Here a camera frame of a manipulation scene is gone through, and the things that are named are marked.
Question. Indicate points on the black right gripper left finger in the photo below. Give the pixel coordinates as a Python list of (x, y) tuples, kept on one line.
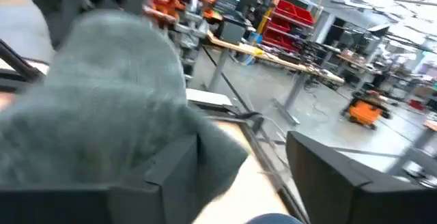
[(85, 203)]

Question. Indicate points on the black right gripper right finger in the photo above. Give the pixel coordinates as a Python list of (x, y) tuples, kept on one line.
[(358, 200)]

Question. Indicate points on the blue denim hat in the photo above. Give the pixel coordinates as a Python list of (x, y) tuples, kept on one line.
[(273, 219)]

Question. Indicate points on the green terry hat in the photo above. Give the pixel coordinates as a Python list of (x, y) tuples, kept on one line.
[(112, 80)]

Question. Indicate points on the grey leg wooden workbench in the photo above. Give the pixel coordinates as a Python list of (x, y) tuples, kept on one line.
[(414, 149)]

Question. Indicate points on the orange shop vacuum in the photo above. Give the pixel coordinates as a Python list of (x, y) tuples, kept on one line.
[(365, 111)]

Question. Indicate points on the red box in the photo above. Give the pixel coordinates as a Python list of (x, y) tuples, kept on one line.
[(417, 104)]

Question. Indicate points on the long wooden top workbench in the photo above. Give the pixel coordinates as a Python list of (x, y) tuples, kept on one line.
[(273, 58)]

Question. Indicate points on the red bin shelf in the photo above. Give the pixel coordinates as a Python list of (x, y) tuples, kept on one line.
[(290, 15)]

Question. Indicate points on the parts bin rack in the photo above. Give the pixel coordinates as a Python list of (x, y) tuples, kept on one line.
[(177, 2)]

